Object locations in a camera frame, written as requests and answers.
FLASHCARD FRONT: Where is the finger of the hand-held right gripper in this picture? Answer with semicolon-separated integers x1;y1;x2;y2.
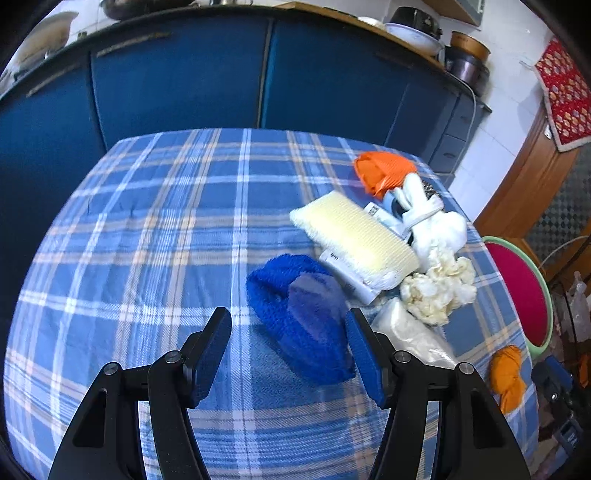
531;356;574;398

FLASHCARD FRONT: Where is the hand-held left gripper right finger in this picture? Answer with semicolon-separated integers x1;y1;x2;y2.
345;308;532;480

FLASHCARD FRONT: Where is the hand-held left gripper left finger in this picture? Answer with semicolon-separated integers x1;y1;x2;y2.
48;307;232;480

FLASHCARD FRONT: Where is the white medicine box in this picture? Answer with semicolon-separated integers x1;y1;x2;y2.
318;202;393;306

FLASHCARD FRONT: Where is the blue knitted cloth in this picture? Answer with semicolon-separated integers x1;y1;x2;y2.
246;254;356;385

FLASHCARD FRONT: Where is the clear plastic bag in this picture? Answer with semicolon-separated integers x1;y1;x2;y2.
369;298;458;370

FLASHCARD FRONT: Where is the translucent plastic film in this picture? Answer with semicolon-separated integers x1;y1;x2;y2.
287;272;348;352

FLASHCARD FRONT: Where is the yellow sponge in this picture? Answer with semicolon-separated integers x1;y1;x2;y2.
290;191;420;291

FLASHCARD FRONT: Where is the white rabbit-shaped cloth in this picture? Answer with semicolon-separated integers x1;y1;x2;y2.
394;174;469;271

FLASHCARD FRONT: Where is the blue plaid tablecloth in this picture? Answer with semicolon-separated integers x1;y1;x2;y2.
4;128;541;480

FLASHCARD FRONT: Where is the textured metal door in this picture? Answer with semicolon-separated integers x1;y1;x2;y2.
526;150;591;278

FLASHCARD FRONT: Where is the orange plastic bag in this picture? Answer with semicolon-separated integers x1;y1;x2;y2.
353;151;419;200

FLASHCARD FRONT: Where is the grey drawer unit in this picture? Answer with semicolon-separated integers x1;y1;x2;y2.
427;90;492;176

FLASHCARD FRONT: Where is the red patterned cloth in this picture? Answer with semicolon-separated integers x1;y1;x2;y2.
534;38;591;153

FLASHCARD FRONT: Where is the blue kitchen cabinet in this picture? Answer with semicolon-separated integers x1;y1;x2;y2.
0;7;462;333

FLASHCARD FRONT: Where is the brown round pot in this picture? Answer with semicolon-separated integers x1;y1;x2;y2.
450;31;491;63

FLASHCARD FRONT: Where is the black rice cooker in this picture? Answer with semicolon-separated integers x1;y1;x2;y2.
390;6;444;41

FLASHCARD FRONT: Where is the wooden cutting board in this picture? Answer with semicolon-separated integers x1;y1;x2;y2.
276;1;363;20

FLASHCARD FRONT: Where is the beige bowl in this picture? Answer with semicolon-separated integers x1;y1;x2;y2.
11;11;80;75

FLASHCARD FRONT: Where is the steel wool brush blue handle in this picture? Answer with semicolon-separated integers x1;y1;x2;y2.
382;182;444;243

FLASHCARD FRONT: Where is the wooden door frame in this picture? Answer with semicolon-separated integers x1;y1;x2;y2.
473;106;581;261

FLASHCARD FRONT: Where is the wooden wall cabinet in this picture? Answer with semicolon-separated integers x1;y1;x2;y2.
422;0;485;29

